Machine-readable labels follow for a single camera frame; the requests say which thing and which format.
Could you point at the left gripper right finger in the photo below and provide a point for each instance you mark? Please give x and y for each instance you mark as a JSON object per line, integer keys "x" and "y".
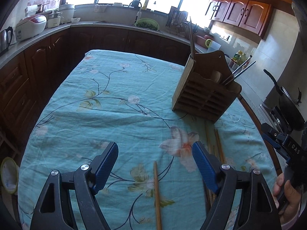
{"x": 257, "y": 209}

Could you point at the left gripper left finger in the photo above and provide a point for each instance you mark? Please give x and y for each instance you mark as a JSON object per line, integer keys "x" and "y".
{"x": 53, "y": 209}

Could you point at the metal chopstick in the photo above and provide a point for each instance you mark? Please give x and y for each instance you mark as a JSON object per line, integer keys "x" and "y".
{"x": 236, "y": 70}
{"x": 239, "y": 74}

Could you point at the long wooden chopstick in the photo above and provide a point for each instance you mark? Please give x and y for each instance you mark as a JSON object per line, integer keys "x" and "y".
{"x": 191, "y": 37}

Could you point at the right hand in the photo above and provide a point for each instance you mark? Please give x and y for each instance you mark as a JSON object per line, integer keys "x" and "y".
{"x": 292, "y": 195}

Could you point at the black wok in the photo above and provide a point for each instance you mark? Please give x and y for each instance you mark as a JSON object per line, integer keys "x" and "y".
{"x": 288, "y": 109}

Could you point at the teal floral tablecloth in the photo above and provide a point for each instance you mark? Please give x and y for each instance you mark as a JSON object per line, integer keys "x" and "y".
{"x": 127, "y": 99}

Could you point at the yellow oil bottle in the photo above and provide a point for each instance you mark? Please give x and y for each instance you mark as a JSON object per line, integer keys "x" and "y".
{"x": 239, "y": 57}

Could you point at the wooden utensil holder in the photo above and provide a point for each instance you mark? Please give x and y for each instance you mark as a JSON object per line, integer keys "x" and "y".
{"x": 205, "y": 88}

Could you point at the lower wooden cabinets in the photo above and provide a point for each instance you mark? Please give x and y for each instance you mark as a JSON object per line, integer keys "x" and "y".
{"x": 30, "y": 78}

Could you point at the wooden cabinets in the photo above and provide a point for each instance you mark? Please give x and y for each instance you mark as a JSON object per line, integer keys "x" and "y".
{"x": 250, "y": 15}
{"x": 30, "y": 78}

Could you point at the clear measuring jug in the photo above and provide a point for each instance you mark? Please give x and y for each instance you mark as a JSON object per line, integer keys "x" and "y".
{"x": 212, "y": 45}

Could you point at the upper wooden cabinets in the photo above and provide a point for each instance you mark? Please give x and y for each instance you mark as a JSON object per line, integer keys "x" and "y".
{"x": 250, "y": 15}

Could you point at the steel electric kettle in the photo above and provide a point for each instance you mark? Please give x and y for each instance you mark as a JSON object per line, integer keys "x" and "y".
{"x": 6, "y": 36}

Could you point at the white rice cooker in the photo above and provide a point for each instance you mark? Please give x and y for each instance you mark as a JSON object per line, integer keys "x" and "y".
{"x": 29, "y": 27}

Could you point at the white pot cooker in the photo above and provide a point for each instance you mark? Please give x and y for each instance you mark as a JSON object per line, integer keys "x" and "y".
{"x": 62, "y": 15}

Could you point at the green colander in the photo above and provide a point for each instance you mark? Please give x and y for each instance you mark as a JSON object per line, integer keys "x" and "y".
{"x": 147, "y": 23}

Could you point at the dish drying rack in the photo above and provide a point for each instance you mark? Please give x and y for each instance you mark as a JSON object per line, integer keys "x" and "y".
{"x": 177, "y": 23}

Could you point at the yellow dish soap bottle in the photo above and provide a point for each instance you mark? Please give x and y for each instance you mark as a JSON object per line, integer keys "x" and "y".
{"x": 145, "y": 5}

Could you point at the sink faucet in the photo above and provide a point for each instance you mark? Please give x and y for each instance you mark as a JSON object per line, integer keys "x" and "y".
{"x": 135, "y": 4}

